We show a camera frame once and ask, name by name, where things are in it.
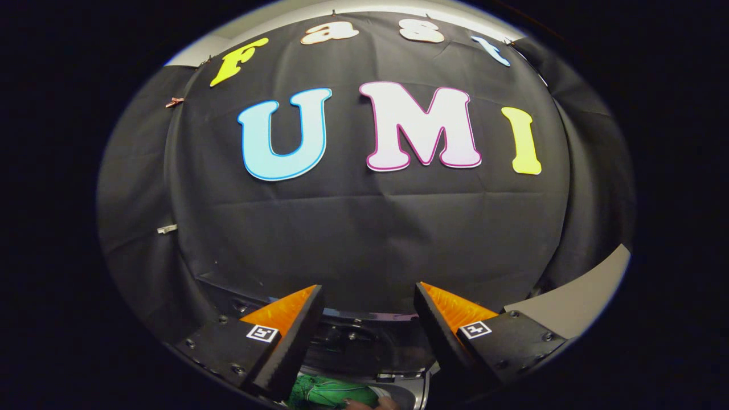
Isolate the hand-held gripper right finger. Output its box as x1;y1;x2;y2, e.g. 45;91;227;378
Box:
413;281;569;399

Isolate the black backdrop cloth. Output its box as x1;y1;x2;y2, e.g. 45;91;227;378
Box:
97;9;636;348

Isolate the green polo shirt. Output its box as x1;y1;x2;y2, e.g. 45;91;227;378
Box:
286;372;383;410

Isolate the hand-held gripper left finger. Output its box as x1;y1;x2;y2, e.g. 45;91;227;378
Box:
170;284;326;401

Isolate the grey cabinet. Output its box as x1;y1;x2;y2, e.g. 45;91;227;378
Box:
503;244;632;341

